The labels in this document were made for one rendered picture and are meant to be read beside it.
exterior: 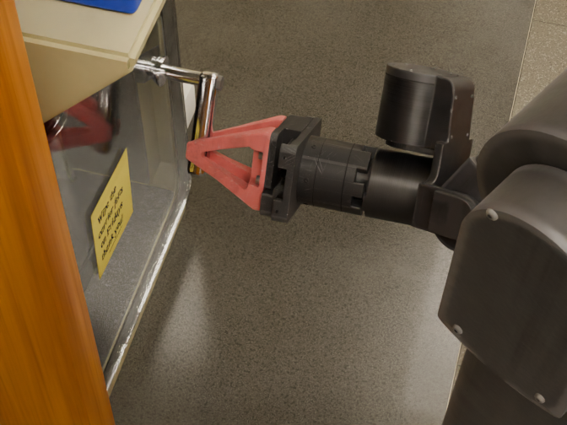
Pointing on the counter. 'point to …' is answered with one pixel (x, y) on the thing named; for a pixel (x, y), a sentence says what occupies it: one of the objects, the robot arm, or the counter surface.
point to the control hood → (80, 47)
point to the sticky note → (112, 213)
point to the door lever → (209, 82)
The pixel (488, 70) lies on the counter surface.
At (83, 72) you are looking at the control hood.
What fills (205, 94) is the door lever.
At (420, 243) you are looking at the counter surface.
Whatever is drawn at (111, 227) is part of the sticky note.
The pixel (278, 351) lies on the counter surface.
